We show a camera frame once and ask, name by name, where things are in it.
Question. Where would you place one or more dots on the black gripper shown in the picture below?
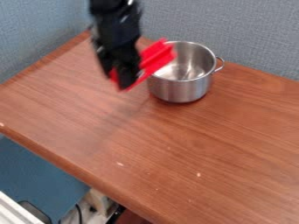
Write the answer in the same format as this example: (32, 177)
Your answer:
(117, 21)

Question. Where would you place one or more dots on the metal pot with handles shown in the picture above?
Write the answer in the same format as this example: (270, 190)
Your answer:
(183, 81)

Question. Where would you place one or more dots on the red rectangular block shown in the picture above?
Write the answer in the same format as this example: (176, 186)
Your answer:
(155, 57)

